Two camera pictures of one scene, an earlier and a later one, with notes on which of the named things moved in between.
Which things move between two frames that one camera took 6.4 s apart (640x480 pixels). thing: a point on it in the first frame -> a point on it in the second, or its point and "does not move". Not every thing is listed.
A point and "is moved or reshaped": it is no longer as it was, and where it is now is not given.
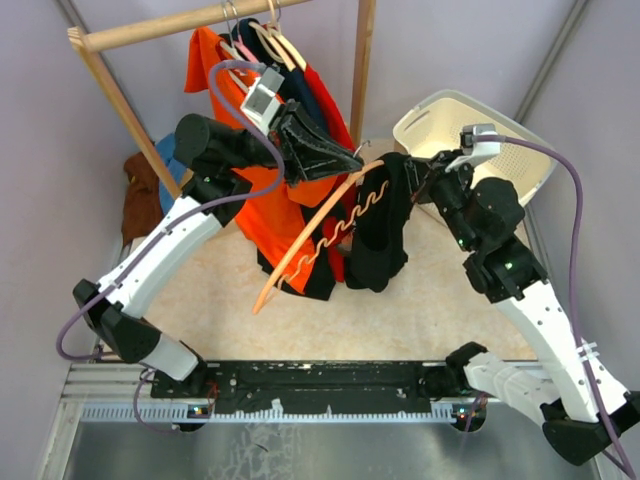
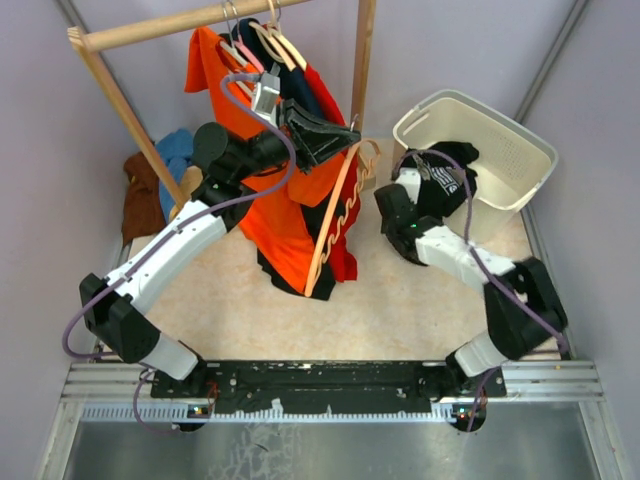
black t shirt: (380, 246) is moved or reshaped
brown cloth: (142, 209) does not move
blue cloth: (165, 146) does not move
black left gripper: (312, 151) -> (312, 146)
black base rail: (306, 387) does not move
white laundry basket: (434, 124) does not move
